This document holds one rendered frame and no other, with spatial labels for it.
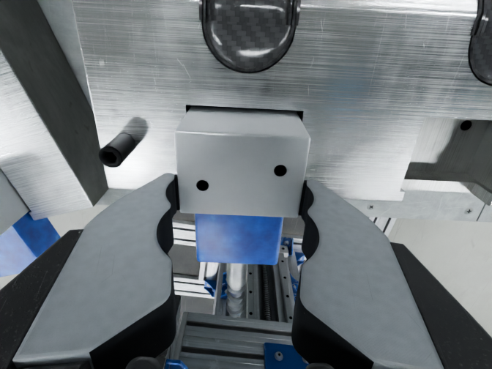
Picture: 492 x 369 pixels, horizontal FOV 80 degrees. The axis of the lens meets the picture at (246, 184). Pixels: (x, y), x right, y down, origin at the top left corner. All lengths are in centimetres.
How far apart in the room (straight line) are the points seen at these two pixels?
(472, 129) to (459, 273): 156
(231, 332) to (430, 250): 118
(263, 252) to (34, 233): 17
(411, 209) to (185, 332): 39
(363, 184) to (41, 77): 20
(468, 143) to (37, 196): 27
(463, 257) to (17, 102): 165
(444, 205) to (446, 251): 130
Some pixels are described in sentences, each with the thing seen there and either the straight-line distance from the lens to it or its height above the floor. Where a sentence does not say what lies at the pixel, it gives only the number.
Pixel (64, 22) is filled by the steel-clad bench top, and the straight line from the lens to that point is 25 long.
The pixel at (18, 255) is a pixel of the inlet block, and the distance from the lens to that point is 26.
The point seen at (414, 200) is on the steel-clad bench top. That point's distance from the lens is 30.
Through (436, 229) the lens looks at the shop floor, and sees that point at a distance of 151.
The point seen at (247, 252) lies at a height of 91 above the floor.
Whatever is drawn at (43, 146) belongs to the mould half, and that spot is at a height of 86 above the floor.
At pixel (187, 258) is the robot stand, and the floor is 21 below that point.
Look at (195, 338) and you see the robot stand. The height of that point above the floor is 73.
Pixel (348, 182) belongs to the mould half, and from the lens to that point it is 16.
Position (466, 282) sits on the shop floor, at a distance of 181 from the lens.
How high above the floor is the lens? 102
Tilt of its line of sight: 62 degrees down
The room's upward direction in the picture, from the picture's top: 179 degrees counter-clockwise
